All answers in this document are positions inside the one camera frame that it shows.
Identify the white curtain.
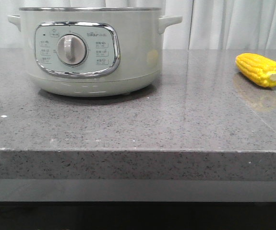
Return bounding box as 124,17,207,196
0,0,276,49

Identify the yellow corn cob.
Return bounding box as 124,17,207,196
235,53,276,88

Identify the pale green electric cooking pot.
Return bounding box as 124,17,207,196
8,7,182,97

